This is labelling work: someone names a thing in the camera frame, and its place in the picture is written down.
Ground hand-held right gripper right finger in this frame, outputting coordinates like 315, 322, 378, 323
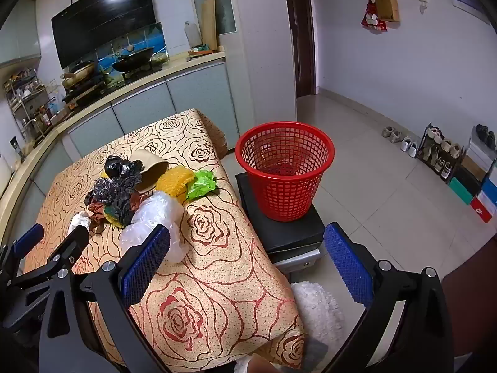
323, 223, 455, 373

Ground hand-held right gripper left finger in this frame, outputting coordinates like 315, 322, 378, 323
39, 224, 171, 373

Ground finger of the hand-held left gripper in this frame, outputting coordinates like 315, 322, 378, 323
0, 223, 45, 280
11, 224, 90, 292

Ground small clear plastic wrapper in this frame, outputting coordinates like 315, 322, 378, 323
68, 212, 92, 237

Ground brown plastic bag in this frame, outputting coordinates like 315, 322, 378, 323
84, 192, 150, 236

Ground small yellow foam piece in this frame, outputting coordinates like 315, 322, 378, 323
104, 206, 127, 228

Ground large clear plastic bag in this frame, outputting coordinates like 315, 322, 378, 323
120, 192, 188, 263

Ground large yellow bubble wrap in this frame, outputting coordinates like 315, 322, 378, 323
156, 166, 195, 205

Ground red plastic mesh basket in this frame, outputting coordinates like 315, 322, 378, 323
235, 122, 335, 222

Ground brown paper cup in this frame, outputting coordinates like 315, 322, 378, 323
130, 148, 169, 195

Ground green plastic wrapper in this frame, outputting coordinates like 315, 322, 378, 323
185, 170, 218, 201

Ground person's white fluffy robe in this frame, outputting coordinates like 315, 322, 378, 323
289, 281, 346, 344

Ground black box stand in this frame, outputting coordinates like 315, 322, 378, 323
235, 171, 326, 278

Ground rose-patterned tablecloth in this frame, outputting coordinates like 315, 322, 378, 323
23, 109, 307, 370

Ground dark shoe rack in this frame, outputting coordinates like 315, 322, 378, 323
417, 123, 464, 183

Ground metal spice rack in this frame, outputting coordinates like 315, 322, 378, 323
4, 68, 53, 140

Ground group of assorted shoes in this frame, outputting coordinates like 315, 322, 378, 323
423, 126, 463, 179

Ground stack of shoe boxes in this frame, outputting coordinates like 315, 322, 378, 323
446, 126, 497, 224

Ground grey kitchen counter cabinets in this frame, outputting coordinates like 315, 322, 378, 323
0, 50, 239, 242

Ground beige frying pan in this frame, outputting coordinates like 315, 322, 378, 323
62, 61, 98, 86

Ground black gas stove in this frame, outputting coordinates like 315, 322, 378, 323
64, 66, 162, 105

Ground pair of black shoes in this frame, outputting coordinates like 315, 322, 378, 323
476, 124, 497, 149

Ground black wok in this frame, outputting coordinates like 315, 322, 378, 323
112, 47, 155, 72

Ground green and orange scrubbers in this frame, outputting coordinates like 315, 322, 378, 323
187, 44, 226, 59

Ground black range hood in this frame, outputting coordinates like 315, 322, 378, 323
51, 0, 158, 70

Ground red hanging decoration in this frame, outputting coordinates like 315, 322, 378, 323
361, 0, 388, 32

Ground wooden cutting board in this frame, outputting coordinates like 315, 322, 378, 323
200, 0, 218, 49

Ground brown paper bag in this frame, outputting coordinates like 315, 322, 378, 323
373, 0, 400, 22

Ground frosted glass window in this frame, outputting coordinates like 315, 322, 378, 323
188, 0, 237, 34

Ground grey wall cabinets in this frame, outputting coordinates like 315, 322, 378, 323
0, 0, 43, 67

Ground dark wooden door frame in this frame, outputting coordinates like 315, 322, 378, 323
281, 0, 321, 98

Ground wall notice sheet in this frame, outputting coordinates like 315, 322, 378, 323
446, 0, 494, 26

